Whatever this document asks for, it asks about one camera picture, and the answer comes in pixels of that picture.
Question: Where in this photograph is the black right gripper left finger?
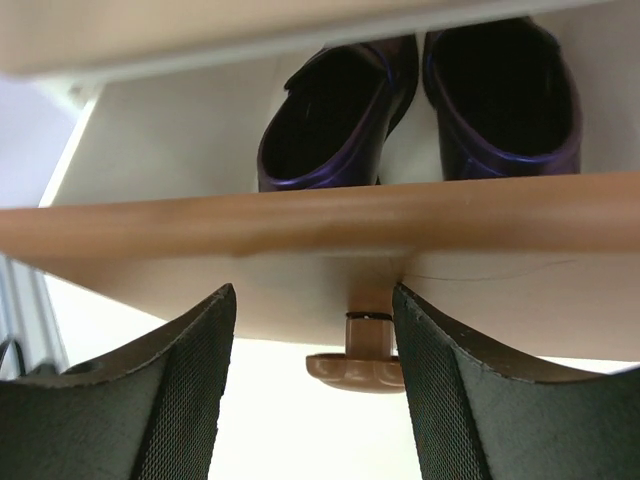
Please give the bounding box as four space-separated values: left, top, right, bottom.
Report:
1 284 236 479

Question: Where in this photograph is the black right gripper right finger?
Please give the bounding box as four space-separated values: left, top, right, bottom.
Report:
392 284 639 479

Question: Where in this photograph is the brown-front pulled-out drawer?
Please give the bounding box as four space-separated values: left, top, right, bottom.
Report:
1 32 639 361

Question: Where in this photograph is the purple metallic loafer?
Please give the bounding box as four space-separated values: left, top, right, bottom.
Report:
422 17 583 180
257 35 419 192

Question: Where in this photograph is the white plastic shoe cabinet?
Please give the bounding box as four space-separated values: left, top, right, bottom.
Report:
1 1 607 79

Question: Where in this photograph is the brown lower drawer knob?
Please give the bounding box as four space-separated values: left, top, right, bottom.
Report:
306 287 405 394

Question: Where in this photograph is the aluminium mounting rail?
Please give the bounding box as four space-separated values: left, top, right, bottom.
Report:
1 255 69 381

